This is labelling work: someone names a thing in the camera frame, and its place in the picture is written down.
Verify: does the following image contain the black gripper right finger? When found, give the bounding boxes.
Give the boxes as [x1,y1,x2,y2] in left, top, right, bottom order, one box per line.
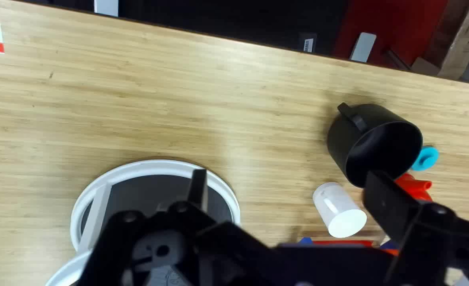
[363,171,469,286]

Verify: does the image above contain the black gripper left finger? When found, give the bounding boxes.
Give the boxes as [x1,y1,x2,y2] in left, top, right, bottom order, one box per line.
[80,168,271,286]

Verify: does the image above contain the white two-tier round stand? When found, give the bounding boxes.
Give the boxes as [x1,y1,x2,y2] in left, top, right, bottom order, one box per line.
[45,157,244,286]

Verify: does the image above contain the white mug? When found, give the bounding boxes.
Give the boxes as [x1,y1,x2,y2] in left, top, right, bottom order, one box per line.
[312,180,369,239]

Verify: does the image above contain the teal round lid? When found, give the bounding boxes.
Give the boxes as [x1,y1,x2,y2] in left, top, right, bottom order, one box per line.
[409,144,441,172]

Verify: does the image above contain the light wooden plank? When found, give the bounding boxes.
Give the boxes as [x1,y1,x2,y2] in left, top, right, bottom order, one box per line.
[411,0,469,80]

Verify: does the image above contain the grey metal plate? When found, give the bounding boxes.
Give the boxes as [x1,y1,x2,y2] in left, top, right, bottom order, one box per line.
[94,0,121,18]
[350,29,379,63]

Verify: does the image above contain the red panel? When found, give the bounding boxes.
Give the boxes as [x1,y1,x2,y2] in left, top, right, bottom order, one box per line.
[335,0,451,68]

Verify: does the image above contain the black bowl with handle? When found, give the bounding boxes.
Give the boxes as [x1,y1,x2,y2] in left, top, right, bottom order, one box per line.
[327,101,425,188]

